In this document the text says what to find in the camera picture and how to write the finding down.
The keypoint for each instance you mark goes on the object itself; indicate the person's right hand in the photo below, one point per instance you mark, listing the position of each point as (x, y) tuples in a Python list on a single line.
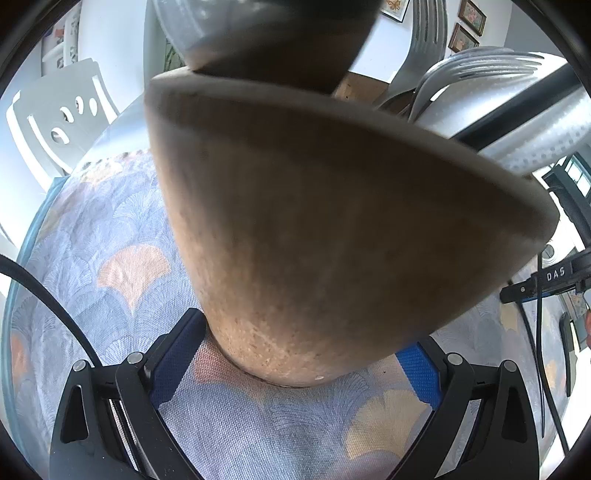
[(588, 327)]

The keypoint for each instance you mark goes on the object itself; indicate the small framed picture with tassels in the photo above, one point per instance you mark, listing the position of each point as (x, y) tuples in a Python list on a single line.
[(462, 39)]

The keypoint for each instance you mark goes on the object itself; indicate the white chair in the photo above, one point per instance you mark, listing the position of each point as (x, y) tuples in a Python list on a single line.
[(41, 115)]

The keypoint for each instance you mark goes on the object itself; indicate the wooden utensil holder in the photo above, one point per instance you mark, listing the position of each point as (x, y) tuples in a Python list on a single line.
[(300, 230)]

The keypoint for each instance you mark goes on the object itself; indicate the metal fork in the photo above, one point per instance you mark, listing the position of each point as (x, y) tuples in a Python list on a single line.
[(485, 64), (422, 46)]

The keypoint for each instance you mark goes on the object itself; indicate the large framed flower picture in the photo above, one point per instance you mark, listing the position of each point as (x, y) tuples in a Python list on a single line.
[(397, 9)]

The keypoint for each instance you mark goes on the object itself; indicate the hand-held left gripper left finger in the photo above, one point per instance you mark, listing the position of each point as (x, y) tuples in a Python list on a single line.
[(178, 364)]

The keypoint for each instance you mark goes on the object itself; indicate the perforated metal spatula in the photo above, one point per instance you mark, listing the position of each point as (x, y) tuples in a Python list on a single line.
[(545, 134)]

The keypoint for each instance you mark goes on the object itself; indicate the black flat device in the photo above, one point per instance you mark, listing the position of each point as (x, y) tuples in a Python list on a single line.
[(567, 355)]

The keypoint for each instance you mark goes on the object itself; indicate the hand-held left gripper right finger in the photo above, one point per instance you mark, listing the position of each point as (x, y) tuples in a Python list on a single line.
[(418, 374)]

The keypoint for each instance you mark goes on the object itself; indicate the black chopstick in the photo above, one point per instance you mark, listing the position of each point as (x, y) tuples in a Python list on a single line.
[(517, 104)]

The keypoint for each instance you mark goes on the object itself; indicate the fan-patterned table mat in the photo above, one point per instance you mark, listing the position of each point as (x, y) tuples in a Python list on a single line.
[(115, 277)]

